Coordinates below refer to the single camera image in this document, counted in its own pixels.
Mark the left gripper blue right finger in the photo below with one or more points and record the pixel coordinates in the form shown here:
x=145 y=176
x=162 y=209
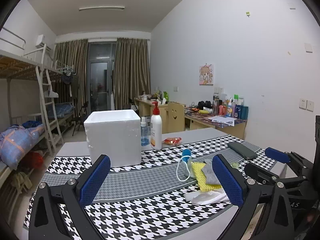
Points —
x=230 y=179

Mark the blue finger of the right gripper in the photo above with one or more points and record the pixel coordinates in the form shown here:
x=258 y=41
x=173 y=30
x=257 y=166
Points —
x=277 y=155

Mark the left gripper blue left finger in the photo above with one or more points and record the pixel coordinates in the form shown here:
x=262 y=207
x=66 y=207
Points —
x=92 y=179

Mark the white tissue paper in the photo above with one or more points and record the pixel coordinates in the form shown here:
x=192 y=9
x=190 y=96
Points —
x=206 y=198

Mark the grey sock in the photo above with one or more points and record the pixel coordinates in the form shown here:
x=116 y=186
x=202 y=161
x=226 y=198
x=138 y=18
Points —
x=211 y=178

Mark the yellow mesh sponge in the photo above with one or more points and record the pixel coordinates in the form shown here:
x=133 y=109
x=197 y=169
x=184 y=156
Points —
x=201 y=178

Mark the blue face mask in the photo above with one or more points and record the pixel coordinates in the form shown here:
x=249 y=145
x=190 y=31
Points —
x=184 y=170

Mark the green floral tissue pack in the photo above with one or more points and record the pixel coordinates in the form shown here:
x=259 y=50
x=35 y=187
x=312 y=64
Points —
x=235 y=165

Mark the black smartphone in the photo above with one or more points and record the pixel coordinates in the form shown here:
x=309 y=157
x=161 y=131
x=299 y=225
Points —
x=242 y=150

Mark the houndstooth table mat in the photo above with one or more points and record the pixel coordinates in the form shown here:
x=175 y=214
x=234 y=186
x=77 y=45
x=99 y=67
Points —
x=147 y=201

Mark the white paper sheets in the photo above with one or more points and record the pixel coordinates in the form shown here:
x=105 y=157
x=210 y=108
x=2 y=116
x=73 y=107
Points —
x=226 y=120

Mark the red plastic bag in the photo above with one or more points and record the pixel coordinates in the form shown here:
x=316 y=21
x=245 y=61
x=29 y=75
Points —
x=32 y=160

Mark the white foam box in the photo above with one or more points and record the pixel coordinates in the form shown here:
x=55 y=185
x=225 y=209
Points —
x=115 y=134

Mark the black folding chair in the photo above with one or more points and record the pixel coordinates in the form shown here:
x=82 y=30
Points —
x=82 y=116

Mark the red snack packet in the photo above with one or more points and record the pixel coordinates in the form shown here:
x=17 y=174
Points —
x=172 y=141

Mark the wooden desk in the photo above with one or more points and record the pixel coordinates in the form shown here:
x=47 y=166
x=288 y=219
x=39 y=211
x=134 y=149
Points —
x=195 y=120

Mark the blue spray bottle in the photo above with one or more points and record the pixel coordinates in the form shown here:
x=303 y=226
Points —
x=144 y=132

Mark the wooden smiley chair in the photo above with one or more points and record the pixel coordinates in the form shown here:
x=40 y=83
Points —
x=175 y=117

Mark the black headphones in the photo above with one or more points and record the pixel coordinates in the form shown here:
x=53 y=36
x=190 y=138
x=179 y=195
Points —
x=202 y=104

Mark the white metal bunk bed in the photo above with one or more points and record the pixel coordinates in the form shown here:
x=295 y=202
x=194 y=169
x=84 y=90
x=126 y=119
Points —
x=29 y=100

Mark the white lotion pump bottle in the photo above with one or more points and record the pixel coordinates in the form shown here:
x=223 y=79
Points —
x=156 y=128

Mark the right brown curtain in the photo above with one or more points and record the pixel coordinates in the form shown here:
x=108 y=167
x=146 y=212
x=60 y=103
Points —
x=131 y=76

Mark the brown curtain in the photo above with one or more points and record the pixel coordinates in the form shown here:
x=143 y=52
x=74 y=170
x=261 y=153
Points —
x=71 y=59
x=131 y=76

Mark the glass balcony door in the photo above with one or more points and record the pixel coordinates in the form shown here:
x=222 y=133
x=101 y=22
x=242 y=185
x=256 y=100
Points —
x=100 y=65

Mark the left brown curtain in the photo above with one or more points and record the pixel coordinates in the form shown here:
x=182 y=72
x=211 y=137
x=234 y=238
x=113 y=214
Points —
x=71 y=59

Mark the white air conditioner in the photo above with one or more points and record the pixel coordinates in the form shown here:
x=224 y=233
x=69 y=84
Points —
x=41 y=42

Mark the ceiling tube light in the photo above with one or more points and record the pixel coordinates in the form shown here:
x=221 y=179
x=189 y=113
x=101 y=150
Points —
x=103 y=7

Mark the cartoon girl wall poster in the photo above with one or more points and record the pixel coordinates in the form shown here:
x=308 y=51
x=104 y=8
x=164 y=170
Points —
x=206 y=74

